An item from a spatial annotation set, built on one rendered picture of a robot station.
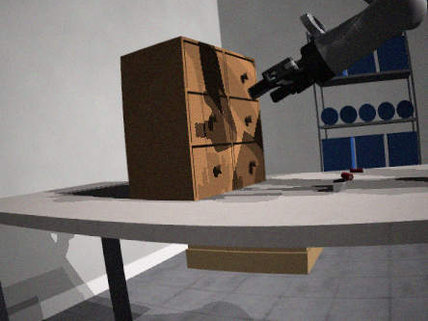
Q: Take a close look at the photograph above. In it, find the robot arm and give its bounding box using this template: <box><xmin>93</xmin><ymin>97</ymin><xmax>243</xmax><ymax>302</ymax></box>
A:
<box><xmin>300</xmin><ymin>0</ymin><xmax>428</xmax><ymax>75</ymax></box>

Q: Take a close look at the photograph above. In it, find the black and white eraser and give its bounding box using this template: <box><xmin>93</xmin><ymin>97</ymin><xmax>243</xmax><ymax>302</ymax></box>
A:
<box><xmin>333</xmin><ymin>179</ymin><xmax>346</xmax><ymax>191</ymax></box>

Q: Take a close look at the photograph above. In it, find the small wooden chest of drawers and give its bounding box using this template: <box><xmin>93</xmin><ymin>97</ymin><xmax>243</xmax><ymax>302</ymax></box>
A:
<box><xmin>120</xmin><ymin>36</ymin><xmax>266</xmax><ymax>201</ymax></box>

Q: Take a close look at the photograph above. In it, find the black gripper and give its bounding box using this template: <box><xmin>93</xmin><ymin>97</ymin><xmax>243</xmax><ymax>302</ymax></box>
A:
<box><xmin>248</xmin><ymin>40</ymin><xmax>336</xmax><ymax>103</ymax></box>

